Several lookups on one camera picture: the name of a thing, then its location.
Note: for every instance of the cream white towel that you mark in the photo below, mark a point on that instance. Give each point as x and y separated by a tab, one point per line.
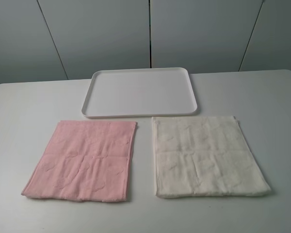
204	156

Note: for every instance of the pink towel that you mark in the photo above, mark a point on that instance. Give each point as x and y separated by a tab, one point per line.
85	161

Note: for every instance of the white rectangular plastic tray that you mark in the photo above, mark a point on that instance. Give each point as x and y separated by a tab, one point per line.
147	92

